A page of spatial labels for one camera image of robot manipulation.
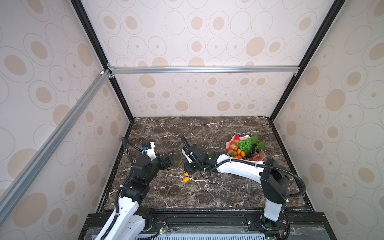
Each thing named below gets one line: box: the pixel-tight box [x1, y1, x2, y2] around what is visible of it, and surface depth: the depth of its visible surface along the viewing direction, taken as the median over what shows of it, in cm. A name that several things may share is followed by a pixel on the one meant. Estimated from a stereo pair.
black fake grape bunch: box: [246, 144, 259, 158], surface depth 96 cm
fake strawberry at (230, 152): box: [227, 147, 236, 157], surface depth 94 cm
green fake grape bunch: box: [236, 138, 252, 156], surface depth 99 cm
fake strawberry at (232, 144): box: [229, 140, 236, 150], surface depth 99 cm
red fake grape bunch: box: [246, 150, 266, 162], surface depth 91 cm
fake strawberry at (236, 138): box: [234, 134, 241, 143], surface depth 101 cm
